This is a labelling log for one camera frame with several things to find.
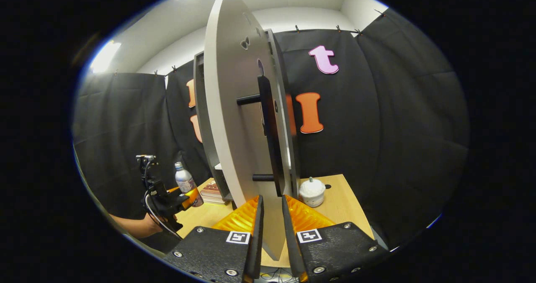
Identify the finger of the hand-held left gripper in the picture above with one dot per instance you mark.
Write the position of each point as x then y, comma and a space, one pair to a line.
191, 199
173, 189

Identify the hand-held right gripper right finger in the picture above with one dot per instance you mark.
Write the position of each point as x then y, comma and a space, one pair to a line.
289, 241

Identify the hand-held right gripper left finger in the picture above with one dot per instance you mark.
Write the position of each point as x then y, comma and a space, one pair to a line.
256, 241

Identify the grey cabinet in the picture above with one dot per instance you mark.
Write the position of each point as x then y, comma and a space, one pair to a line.
200, 107

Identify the yellow thin book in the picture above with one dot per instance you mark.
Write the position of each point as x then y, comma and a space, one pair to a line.
213, 201

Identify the brown cover book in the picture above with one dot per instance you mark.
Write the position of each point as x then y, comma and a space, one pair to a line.
211, 187

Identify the white lidded ceramic jar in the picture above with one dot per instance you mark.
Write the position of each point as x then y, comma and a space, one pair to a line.
312, 193

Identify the ceiling light panel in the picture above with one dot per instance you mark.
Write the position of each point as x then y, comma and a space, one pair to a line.
104, 57

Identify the black backdrop cloth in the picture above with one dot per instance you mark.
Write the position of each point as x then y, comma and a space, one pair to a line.
398, 128

